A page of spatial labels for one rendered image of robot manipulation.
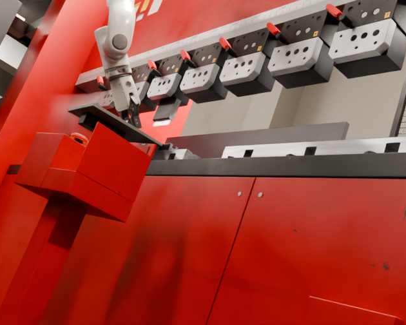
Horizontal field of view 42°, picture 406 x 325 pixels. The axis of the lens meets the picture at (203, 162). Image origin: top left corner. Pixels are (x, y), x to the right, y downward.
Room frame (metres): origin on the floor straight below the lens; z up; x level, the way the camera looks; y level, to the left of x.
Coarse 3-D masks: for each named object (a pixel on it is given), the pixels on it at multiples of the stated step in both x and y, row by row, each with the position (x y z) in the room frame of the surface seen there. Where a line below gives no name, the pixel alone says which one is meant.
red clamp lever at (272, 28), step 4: (268, 24) 1.26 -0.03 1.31; (272, 24) 1.25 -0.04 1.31; (268, 28) 1.26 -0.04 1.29; (272, 28) 1.24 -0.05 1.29; (276, 28) 1.23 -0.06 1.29; (272, 32) 1.24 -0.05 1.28; (276, 32) 1.23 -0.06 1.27; (280, 32) 1.20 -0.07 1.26; (276, 36) 1.21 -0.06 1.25; (280, 36) 1.20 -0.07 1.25; (284, 36) 1.21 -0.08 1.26; (280, 40) 1.21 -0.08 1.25; (284, 40) 1.21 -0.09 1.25
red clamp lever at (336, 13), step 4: (328, 4) 1.10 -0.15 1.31; (328, 8) 1.09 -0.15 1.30; (332, 8) 1.08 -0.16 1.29; (336, 8) 1.07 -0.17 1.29; (332, 12) 1.08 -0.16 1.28; (336, 12) 1.07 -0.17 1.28; (340, 12) 1.06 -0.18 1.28; (336, 16) 1.07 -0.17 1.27; (340, 16) 1.05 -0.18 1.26; (344, 16) 1.04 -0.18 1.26; (340, 20) 1.05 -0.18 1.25; (344, 20) 1.04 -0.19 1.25; (348, 20) 1.04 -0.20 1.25; (344, 24) 1.05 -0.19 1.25; (348, 24) 1.05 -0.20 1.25; (352, 24) 1.05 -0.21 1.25
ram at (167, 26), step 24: (144, 0) 2.08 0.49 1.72; (168, 0) 1.89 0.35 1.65; (192, 0) 1.73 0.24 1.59; (216, 0) 1.60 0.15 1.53; (240, 0) 1.48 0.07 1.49; (264, 0) 1.38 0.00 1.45; (288, 0) 1.29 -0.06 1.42; (336, 0) 1.14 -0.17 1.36; (144, 24) 2.00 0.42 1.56; (168, 24) 1.82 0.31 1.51; (192, 24) 1.68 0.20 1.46; (216, 24) 1.55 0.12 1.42; (264, 24) 1.34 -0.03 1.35; (96, 48) 2.34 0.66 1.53; (144, 48) 1.92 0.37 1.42; (192, 48) 1.62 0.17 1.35
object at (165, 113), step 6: (162, 102) 1.73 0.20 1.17; (168, 102) 1.69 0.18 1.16; (174, 102) 1.66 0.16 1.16; (180, 102) 1.67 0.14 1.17; (162, 108) 1.71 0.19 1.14; (168, 108) 1.68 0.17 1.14; (174, 108) 1.66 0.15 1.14; (156, 114) 1.73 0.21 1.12; (162, 114) 1.70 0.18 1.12; (168, 114) 1.67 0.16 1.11; (174, 114) 1.67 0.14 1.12; (156, 120) 1.73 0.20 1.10; (162, 120) 1.70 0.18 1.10; (168, 120) 1.68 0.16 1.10
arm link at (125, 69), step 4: (112, 68) 1.55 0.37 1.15; (116, 68) 1.55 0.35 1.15; (120, 68) 1.55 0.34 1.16; (124, 68) 1.55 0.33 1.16; (128, 68) 1.56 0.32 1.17; (104, 72) 1.58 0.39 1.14; (108, 72) 1.56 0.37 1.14; (112, 72) 1.55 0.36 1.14; (116, 72) 1.55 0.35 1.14; (120, 72) 1.55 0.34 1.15; (124, 72) 1.56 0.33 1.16; (128, 72) 1.57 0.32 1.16; (108, 76) 1.57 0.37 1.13; (112, 76) 1.57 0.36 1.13; (116, 76) 1.56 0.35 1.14
